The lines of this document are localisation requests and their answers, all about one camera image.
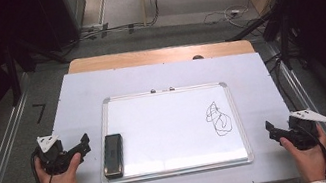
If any large white table board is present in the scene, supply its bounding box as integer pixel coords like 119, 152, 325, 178
12, 32, 324, 183

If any wooden table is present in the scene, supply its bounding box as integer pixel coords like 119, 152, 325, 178
65, 27, 257, 87

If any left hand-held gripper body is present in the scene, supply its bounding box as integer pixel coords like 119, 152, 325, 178
34, 130, 79, 178

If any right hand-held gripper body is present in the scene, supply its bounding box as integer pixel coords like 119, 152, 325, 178
285, 105, 326, 153

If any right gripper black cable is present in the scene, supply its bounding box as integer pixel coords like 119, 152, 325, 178
298, 119, 326, 183

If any black metal stand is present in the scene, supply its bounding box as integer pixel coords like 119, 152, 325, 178
218, 0, 318, 81
0, 30, 76, 108

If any person's right hand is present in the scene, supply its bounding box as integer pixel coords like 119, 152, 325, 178
278, 123, 326, 183

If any black floor cable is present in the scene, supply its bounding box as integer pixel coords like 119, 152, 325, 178
53, 0, 170, 51

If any white floor cable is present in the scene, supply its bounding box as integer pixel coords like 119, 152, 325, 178
201, 2, 254, 35

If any black whiteboard eraser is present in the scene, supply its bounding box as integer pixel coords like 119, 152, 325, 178
97, 132, 130, 181

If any dark cabinet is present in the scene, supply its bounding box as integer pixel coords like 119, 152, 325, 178
34, 0, 95, 55

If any silver-framed whiteboard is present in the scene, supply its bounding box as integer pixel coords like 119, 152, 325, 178
86, 73, 256, 183

